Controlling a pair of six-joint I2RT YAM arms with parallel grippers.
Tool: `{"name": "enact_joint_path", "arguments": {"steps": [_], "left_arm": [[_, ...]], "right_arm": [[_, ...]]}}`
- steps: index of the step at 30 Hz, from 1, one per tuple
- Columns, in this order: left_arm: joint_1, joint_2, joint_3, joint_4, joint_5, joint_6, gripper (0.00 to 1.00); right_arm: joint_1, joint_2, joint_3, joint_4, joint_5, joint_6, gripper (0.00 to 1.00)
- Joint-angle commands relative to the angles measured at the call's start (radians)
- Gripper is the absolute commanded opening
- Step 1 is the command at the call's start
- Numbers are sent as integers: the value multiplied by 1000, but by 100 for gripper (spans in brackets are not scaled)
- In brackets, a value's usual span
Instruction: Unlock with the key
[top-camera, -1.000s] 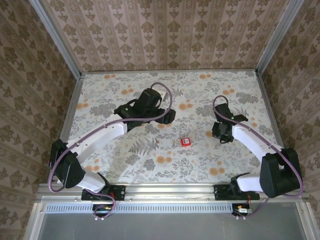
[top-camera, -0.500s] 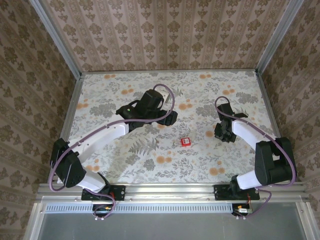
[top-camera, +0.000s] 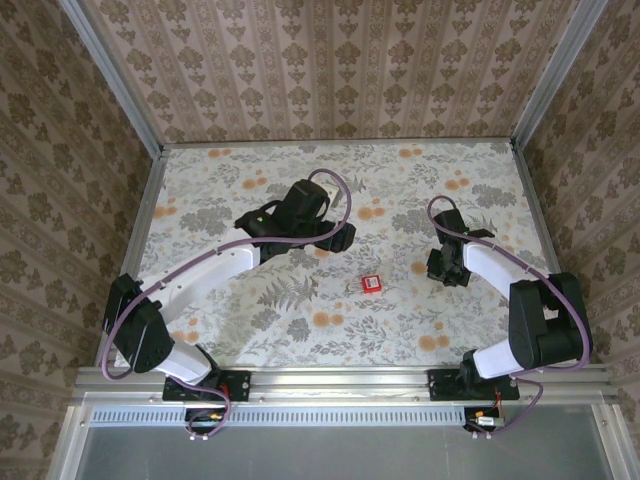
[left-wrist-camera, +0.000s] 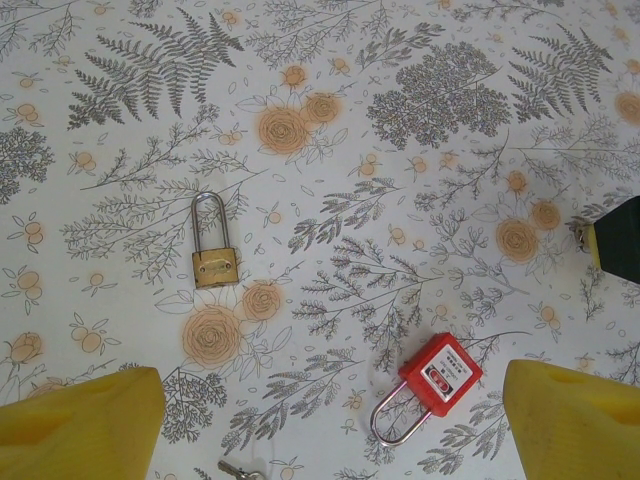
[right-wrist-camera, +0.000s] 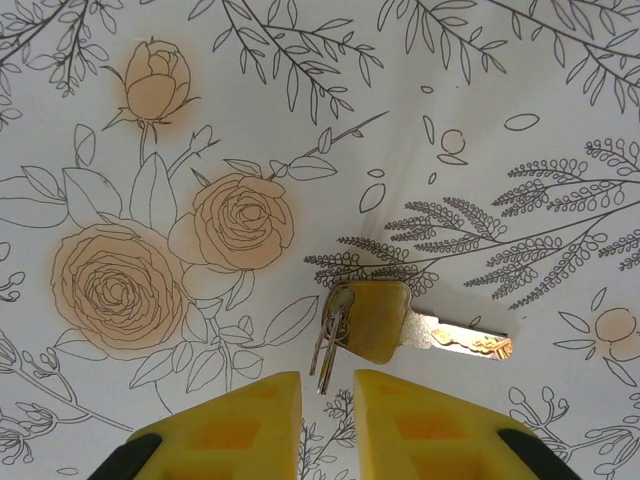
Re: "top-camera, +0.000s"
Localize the red safety lockout padlock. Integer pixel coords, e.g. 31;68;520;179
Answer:
348;273;384;296

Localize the black connector board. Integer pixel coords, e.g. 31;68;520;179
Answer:
462;407;507;435
183;407;232;435

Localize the grey metal panel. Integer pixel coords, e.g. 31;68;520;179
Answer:
74;424;616;480

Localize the thin aluminium table edge rail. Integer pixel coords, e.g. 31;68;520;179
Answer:
160;137;516;150

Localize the aluminium table side rail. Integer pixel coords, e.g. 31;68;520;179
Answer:
99;149;169;371
509;142;564;276

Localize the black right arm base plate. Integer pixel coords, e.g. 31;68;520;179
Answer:
428;368;521;402

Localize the wide aluminium mounting rail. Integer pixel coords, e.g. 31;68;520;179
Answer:
72;366;616;407

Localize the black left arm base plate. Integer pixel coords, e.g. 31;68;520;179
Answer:
162;369;252;404

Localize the grey slotted cable duct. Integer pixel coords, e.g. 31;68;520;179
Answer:
89;405;471;427

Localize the aluminium frame post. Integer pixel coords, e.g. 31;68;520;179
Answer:
512;0;610;150
58;0;166;157

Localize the aluminium frame leg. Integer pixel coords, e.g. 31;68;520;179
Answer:
47;404;94;480
589;402;634;480

